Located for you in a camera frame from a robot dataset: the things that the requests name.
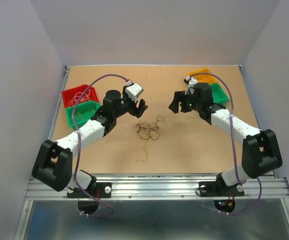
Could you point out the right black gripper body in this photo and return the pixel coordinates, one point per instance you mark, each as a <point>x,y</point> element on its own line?
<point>189,102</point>

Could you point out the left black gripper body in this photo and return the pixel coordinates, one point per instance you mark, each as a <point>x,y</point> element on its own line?
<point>127,103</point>

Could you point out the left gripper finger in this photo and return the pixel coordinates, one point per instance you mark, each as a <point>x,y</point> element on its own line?
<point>139,111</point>
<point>142,105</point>

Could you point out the yellow plastic bin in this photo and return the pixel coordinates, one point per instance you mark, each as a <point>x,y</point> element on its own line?
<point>203,78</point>

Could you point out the green plastic bin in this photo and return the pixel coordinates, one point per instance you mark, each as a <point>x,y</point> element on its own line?
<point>218,94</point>
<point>84,111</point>

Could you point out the red plastic bin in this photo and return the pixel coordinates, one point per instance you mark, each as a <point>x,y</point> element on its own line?
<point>73,95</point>

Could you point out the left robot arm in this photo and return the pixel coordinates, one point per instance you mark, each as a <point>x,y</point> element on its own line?
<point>54,162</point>

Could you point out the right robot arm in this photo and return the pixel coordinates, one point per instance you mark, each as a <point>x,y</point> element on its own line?
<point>260,149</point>

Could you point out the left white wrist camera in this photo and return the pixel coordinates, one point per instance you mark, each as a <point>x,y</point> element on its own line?
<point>133,91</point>

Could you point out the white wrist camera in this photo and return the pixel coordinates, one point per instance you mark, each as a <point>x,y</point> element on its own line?
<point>133,91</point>
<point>190,81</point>

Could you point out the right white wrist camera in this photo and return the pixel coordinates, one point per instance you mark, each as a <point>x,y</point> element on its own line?
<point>190,81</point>

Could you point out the aluminium frame rail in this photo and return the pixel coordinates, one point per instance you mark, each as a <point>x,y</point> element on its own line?
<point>154,182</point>

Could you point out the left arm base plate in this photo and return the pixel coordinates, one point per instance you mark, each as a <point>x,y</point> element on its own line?
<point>99,190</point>

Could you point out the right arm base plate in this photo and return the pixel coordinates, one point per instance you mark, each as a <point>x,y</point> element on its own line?
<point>208,189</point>

